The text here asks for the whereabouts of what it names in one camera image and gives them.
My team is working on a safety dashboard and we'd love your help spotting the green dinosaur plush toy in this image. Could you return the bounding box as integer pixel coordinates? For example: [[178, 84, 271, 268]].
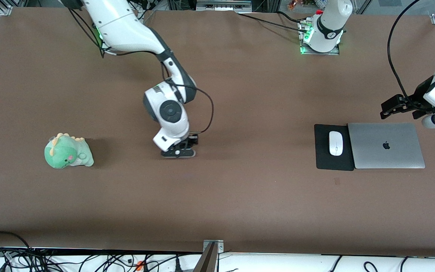
[[44, 132, 94, 169]]

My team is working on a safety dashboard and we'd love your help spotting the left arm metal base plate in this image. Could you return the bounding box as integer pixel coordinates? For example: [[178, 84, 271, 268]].
[[299, 18, 341, 56]]

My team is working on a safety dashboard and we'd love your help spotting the short black table cable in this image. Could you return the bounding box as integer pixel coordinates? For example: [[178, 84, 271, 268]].
[[277, 11, 309, 24]]

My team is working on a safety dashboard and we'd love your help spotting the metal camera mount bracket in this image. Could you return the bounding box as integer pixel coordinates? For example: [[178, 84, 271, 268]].
[[193, 239, 224, 272]]

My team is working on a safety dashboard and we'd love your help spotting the black looped floor cable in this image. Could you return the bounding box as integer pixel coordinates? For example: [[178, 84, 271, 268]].
[[0, 231, 34, 272]]

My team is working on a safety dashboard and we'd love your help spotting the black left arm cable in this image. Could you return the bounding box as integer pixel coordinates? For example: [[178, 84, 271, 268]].
[[387, 0, 423, 111]]

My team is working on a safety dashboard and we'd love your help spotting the black mouse pad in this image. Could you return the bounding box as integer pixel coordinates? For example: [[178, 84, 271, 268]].
[[314, 124, 355, 171]]

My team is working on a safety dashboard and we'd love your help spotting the long black table cable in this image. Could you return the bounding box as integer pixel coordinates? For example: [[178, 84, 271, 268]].
[[238, 13, 309, 34]]

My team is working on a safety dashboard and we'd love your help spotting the white computer mouse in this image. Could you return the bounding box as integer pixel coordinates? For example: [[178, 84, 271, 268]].
[[329, 131, 344, 156]]

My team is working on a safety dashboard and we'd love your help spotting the aluminium frame with ports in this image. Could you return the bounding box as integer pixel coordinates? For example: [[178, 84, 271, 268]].
[[196, 0, 253, 13]]

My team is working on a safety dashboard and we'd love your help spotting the silver closed laptop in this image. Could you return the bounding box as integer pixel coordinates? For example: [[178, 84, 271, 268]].
[[347, 122, 426, 170]]

